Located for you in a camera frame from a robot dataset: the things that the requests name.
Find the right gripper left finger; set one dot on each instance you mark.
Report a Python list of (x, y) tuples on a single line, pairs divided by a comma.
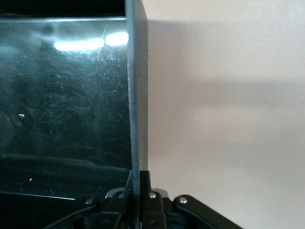
[(114, 210)]

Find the black plastic box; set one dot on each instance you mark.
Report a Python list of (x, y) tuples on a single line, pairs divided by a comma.
[(71, 95)]

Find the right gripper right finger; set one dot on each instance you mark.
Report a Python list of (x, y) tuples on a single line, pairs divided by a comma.
[(155, 210)]

